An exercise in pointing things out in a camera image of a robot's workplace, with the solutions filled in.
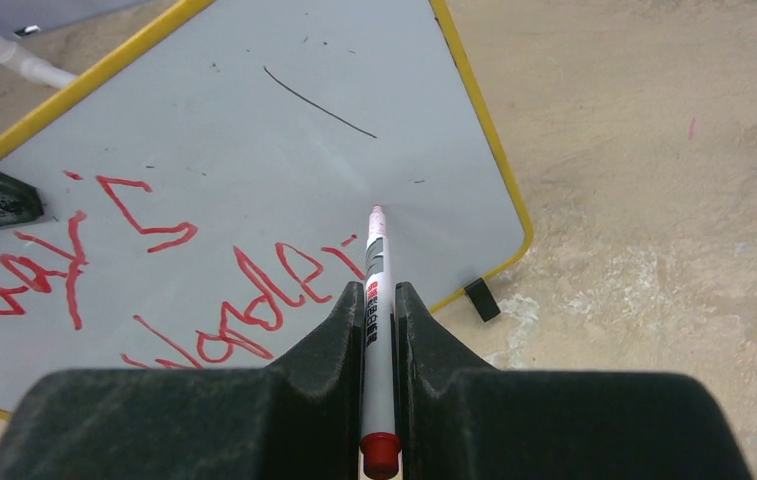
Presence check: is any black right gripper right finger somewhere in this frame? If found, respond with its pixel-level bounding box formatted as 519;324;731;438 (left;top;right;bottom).
396;282;751;479

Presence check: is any red whiteboard marker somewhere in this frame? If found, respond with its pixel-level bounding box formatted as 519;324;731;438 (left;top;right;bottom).
359;205;401;479

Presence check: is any yellow-framed whiteboard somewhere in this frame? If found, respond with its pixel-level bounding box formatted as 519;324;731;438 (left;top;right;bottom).
0;1;533;417

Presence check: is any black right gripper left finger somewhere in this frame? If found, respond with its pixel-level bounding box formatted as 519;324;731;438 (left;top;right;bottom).
0;282;364;479

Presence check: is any white PVC pipe frame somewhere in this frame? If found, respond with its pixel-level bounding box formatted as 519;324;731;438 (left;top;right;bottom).
0;35;77;89

